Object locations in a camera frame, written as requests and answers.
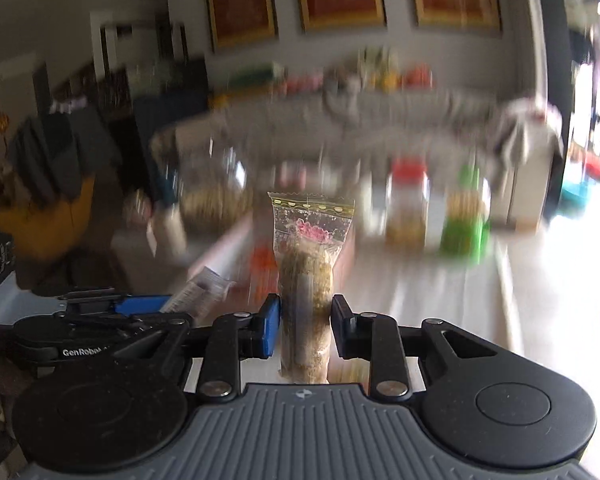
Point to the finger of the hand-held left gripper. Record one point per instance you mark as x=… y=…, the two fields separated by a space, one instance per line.
x=140 y=305

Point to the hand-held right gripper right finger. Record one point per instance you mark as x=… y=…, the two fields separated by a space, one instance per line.
x=341 y=327

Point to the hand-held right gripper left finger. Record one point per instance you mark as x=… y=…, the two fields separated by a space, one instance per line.
x=270 y=325

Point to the white printed packet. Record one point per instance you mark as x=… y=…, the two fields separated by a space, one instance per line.
x=202 y=290

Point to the clear oat snack packet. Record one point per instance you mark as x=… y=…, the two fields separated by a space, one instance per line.
x=305 y=270

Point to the pink cardboard box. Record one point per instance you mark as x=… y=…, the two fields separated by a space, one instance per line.
x=230 y=255

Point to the yellow cloth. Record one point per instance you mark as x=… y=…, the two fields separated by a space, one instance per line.
x=35 y=225

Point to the clear glass jar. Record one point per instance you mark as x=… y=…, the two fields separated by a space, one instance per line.
x=212 y=195

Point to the red lid plastic jar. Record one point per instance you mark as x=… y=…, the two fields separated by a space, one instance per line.
x=407 y=210

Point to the green label plastic jar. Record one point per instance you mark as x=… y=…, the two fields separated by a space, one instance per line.
x=462 y=230

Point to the dark cabinet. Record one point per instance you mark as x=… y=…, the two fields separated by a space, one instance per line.
x=165 y=125

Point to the grey sofa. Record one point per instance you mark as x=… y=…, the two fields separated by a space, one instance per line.
x=380 y=120

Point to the row of colourful items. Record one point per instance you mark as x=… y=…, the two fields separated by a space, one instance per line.
x=305 y=82

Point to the blue basin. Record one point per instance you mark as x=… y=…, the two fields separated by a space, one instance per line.
x=576 y=195

